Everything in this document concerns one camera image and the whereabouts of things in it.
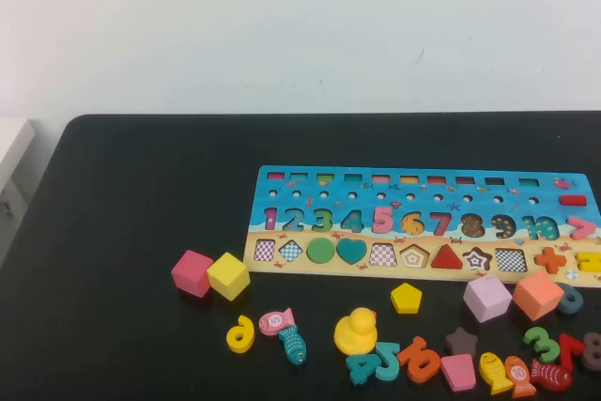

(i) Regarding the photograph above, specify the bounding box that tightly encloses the brown wooden star piece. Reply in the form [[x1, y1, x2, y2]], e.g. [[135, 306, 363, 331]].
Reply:
[[444, 326, 479, 358]]

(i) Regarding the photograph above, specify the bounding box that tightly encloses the pink wooden cube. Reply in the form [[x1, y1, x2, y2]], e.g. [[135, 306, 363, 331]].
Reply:
[[171, 249, 215, 299]]

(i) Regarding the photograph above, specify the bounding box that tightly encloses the orange wooden fish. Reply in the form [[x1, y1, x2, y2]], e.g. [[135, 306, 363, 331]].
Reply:
[[504, 355, 537, 398]]

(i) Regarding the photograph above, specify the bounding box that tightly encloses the pink wooden trapezoid piece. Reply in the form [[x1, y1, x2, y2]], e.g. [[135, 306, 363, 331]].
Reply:
[[439, 353, 476, 393]]

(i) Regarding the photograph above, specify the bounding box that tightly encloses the yellow wooden equals sign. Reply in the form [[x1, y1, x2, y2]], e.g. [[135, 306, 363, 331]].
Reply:
[[575, 250, 601, 275]]

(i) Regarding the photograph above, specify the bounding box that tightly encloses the red wooden number seven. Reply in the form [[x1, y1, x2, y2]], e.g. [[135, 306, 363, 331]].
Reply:
[[557, 332, 587, 374]]

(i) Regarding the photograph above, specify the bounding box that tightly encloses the orange wooden number six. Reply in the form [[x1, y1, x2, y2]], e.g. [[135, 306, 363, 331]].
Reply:
[[397, 335, 442, 384]]

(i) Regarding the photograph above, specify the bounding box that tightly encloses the teal wooden number four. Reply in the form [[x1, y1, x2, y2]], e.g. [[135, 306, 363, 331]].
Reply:
[[345, 348, 384, 386]]

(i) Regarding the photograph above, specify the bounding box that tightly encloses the teal wooden number five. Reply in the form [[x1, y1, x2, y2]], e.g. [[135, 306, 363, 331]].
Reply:
[[374, 342, 401, 381]]

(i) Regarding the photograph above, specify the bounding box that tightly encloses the pink wooden fish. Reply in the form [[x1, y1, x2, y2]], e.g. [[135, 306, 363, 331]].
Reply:
[[257, 307, 296, 337]]

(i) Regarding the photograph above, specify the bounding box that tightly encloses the yellow wooden fish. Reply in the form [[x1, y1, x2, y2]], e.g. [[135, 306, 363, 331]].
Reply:
[[478, 351, 514, 395]]

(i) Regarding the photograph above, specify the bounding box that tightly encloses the blue and sand puzzle board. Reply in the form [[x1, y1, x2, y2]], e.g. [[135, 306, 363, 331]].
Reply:
[[244, 164, 601, 289]]

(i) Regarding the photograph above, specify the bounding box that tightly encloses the green wooden circle piece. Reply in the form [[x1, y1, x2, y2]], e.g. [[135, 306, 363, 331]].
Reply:
[[305, 237, 336, 265]]

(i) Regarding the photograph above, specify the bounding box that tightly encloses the teal wooden heart piece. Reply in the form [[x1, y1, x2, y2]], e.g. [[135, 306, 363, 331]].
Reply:
[[335, 237, 369, 266]]

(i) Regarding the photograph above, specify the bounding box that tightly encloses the lilac wooden cube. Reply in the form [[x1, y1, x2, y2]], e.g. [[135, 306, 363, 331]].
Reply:
[[462, 272, 513, 325]]

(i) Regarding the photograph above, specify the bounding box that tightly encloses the red wooden fish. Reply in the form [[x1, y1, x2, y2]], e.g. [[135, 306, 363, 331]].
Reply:
[[530, 357, 574, 393]]

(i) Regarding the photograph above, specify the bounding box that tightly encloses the yellow wooden pentagon piece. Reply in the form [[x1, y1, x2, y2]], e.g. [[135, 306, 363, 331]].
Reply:
[[390, 282, 424, 315]]

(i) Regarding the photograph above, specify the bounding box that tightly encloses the pink wooden number five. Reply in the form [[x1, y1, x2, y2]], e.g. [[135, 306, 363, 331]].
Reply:
[[372, 207, 394, 236]]

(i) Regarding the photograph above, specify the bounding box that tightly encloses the orange wooden plus sign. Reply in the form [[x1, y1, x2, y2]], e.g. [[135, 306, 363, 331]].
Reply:
[[533, 246, 568, 275]]

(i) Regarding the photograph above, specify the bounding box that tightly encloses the yellow rubber duck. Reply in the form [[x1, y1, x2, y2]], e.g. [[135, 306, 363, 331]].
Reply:
[[333, 307, 378, 355]]

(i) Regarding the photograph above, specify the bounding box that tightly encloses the yellow wooden number six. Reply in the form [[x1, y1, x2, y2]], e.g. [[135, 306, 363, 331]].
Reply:
[[225, 315, 256, 354]]

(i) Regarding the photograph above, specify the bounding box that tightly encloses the yellow wooden cube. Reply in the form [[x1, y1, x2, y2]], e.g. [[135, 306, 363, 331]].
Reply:
[[206, 252, 251, 302]]

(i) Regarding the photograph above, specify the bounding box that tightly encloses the pink wooden greater-than sign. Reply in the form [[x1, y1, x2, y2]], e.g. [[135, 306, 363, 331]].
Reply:
[[566, 215, 598, 240]]

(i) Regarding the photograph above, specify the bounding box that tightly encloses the grey-blue wooden number zero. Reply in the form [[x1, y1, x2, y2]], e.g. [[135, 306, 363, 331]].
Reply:
[[556, 282, 585, 316]]

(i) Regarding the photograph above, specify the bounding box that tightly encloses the green wooden number three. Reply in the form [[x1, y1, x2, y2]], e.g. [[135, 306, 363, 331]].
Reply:
[[523, 325, 561, 363]]

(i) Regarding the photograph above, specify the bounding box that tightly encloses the brown wooden number eight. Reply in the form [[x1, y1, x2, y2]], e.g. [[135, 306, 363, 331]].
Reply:
[[579, 331, 601, 374]]

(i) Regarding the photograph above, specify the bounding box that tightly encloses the orange wooden cube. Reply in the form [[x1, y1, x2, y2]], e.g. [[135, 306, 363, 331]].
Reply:
[[512, 270, 565, 322]]

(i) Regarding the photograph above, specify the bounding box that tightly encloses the teal wooden fish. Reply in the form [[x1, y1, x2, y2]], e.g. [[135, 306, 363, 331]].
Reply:
[[278, 324, 307, 365]]

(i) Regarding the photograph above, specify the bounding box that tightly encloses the red wooden triangle piece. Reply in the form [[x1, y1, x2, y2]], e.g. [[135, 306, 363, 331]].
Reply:
[[430, 243, 467, 270]]

